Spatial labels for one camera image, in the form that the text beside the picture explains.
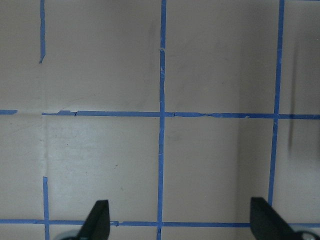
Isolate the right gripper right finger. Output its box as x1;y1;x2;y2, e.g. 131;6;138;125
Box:
250;197;302;240

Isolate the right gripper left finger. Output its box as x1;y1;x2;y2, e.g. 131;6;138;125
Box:
75;200;111;240

